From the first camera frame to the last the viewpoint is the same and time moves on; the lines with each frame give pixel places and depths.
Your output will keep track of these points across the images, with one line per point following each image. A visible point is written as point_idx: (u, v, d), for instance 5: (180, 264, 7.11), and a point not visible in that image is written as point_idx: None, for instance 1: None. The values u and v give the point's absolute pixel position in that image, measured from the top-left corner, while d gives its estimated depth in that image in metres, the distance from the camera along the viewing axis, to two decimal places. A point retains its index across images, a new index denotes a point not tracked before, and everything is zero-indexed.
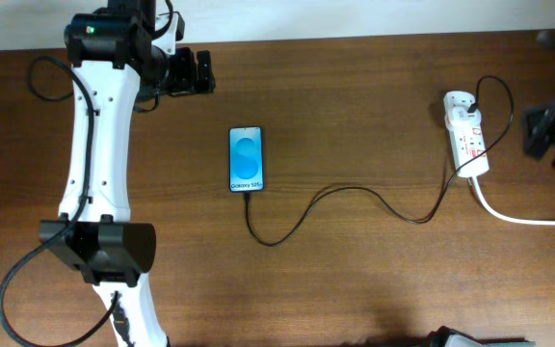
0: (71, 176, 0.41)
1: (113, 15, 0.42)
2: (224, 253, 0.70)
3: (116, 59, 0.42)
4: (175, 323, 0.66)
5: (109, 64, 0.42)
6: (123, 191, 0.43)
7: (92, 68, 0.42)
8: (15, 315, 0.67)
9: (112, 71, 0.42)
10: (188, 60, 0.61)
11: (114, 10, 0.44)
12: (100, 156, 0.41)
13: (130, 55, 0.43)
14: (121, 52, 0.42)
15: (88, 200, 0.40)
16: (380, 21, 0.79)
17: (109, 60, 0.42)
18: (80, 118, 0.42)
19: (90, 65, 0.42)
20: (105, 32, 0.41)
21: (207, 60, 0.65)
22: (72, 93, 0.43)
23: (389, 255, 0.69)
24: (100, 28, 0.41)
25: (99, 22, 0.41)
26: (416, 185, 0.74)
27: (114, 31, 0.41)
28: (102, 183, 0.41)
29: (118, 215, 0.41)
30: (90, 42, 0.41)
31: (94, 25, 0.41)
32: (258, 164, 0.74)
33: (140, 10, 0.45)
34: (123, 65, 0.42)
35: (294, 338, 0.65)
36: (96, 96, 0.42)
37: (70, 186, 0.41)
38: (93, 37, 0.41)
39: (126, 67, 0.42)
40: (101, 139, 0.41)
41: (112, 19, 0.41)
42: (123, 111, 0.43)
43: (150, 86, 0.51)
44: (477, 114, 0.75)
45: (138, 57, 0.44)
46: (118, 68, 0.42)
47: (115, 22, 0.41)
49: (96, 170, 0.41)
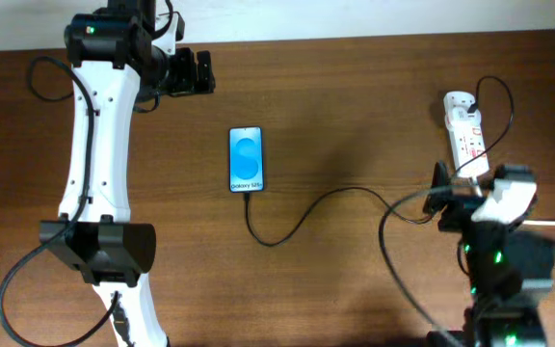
0: (70, 177, 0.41)
1: (113, 15, 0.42)
2: (224, 253, 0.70)
3: (116, 59, 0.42)
4: (175, 323, 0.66)
5: (109, 64, 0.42)
6: (123, 191, 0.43)
7: (92, 68, 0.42)
8: (15, 316, 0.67)
9: (112, 71, 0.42)
10: (188, 60, 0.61)
11: (114, 11, 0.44)
12: (100, 156, 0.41)
13: (130, 56, 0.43)
14: (121, 51, 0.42)
15: (88, 200, 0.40)
16: (380, 21, 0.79)
17: (109, 61, 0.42)
18: (80, 118, 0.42)
19: (90, 66, 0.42)
20: (106, 33, 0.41)
21: (207, 60, 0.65)
22: (72, 93, 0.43)
23: (389, 255, 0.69)
24: (100, 29, 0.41)
25: (100, 22, 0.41)
26: (416, 185, 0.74)
27: (114, 32, 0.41)
28: (102, 183, 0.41)
29: (118, 215, 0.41)
30: (91, 42, 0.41)
31: (94, 25, 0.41)
32: (259, 165, 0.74)
33: (140, 11, 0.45)
34: (123, 65, 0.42)
35: (294, 339, 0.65)
36: (96, 96, 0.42)
37: (70, 186, 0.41)
38: (93, 37, 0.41)
39: (127, 67, 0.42)
40: (101, 138, 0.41)
41: (113, 19, 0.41)
42: (123, 111, 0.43)
43: (150, 87, 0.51)
44: (477, 114, 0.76)
45: (138, 57, 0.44)
46: (118, 67, 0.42)
47: (116, 22, 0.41)
49: (96, 170, 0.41)
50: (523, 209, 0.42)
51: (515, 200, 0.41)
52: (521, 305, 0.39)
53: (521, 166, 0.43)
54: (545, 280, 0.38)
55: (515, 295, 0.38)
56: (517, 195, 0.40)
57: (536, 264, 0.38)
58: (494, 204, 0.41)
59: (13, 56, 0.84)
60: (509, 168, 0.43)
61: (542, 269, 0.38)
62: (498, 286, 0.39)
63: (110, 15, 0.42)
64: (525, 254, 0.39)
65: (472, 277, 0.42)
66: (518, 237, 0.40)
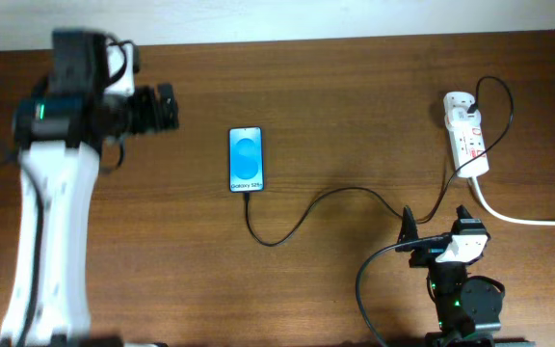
0: (15, 287, 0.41)
1: (66, 93, 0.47)
2: (224, 253, 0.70)
3: (67, 138, 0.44)
4: (175, 323, 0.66)
5: (60, 144, 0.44)
6: (79, 294, 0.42)
7: (43, 155, 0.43)
8: None
9: (64, 160, 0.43)
10: (148, 98, 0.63)
11: (65, 87, 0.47)
12: (50, 257, 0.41)
13: (82, 132, 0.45)
14: (75, 130, 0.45)
15: (36, 314, 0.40)
16: (379, 21, 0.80)
17: (60, 139, 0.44)
18: (32, 215, 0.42)
19: (40, 152, 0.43)
20: (55, 113, 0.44)
21: (170, 93, 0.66)
22: (24, 188, 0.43)
23: (389, 255, 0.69)
24: (51, 112, 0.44)
25: (50, 102, 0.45)
26: (416, 185, 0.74)
27: (64, 113, 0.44)
28: (52, 292, 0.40)
29: (71, 326, 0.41)
30: (39, 126, 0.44)
31: (45, 104, 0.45)
32: (258, 165, 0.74)
33: (90, 81, 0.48)
34: (76, 144, 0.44)
35: (294, 339, 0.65)
36: (47, 191, 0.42)
37: (16, 298, 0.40)
38: (44, 120, 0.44)
39: (79, 146, 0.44)
40: (52, 237, 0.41)
41: (63, 98, 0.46)
42: (75, 206, 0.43)
43: (110, 141, 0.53)
44: (476, 114, 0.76)
45: (96, 132, 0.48)
46: (69, 148, 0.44)
47: (66, 102, 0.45)
49: (45, 277, 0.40)
50: (475, 255, 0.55)
51: (468, 249, 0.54)
52: (479, 338, 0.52)
53: (474, 220, 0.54)
54: (492, 321, 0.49)
55: (470, 334, 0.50)
56: (471, 245, 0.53)
57: (486, 309, 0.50)
58: (452, 253, 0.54)
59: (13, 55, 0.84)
60: (465, 222, 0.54)
61: (491, 313, 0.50)
62: (456, 323, 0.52)
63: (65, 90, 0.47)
64: (479, 304, 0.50)
65: (438, 309, 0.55)
66: (472, 286, 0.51)
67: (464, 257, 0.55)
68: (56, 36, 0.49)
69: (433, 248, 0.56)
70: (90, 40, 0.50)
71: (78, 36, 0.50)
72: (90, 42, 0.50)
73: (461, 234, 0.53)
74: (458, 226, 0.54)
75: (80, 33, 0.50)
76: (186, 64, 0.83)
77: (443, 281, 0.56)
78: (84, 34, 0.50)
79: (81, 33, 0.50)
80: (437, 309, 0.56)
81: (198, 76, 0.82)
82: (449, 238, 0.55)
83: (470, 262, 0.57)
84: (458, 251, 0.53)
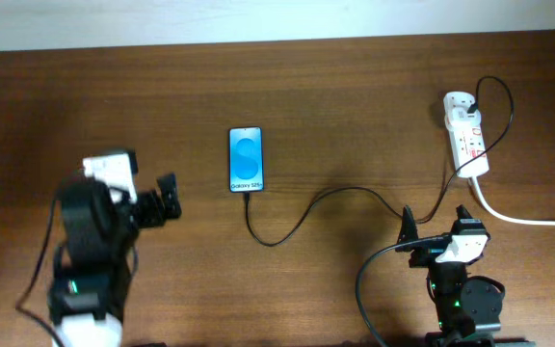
0: None
1: (89, 268, 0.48)
2: (224, 253, 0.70)
3: (98, 312, 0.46)
4: (175, 323, 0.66)
5: (90, 318, 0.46)
6: None
7: (74, 321, 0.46)
8: (14, 317, 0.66)
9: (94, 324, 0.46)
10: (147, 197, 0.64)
11: (82, 239, 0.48)
12: None
13: (109, 305, 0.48)
14: (104, 307, 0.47)
15: None
16: (379, 22, 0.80)
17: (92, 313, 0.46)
18: None
19: (72, 322, 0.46)
20: (85, 291, 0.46)
21: (171, 187, 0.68)
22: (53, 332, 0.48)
23: (389, 255, 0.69)
24: (81, 288, 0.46)
25: (80, 279, 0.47)
26: (416, 185, 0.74)
27: (93, 288, 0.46)
28: None
29: None
30: (73, 302, 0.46)
31: (75, 280, 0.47)
32: (258, 165, 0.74)
33: (108, 250, 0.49)
34: (104, 316, 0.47)
35: (294, 339, 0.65)
36: None
37: None
38: (76, 295, 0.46)
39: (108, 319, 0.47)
40: None
41: (90, 274, 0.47)
42: None
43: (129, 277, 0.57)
44: (476, 114, 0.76)
45: (118, 292, 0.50)
46: (98, 319, 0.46)
47: (94, 280, 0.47)
49: None
50: (475, 255, 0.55)
51: (468, 249, 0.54)
52: (479, 338, 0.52)
53: (474, 220, 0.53)
54: (493, 322, 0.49)
55: (471, 334, 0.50)
56: (471, 245, 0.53)
57: (487, 310, 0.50)
58: (452, 253, 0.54)
59: (13, 56, 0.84)
60: (465, 222, 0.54)
61: (491, 313, 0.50)
62: (457, 323, 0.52)
63: (77, 237, 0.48)
64: (479, 304, 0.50)
65: (439, 309, 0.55)
66: (472, 286, 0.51)
67: (464, 258, 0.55)
68: (69, 206, 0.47)
69: (433, 249, 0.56)
70: (95, 198, 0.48)
71: (86, 200, 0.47)
72: (94, 192, 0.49)
73: (460, 234, 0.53)
74: (458, 226, 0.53)
75: (86, 189, 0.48)
76: (186, 64, 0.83)
77: (443, 281, 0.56)
78: (91, 193, 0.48)
79: (91, 194, 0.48)
80: (437, 309, 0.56)
81: (198, 76, 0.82)
82: (448, 238, 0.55)
83: (469, 263, 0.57)
84: (458, 252, 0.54)
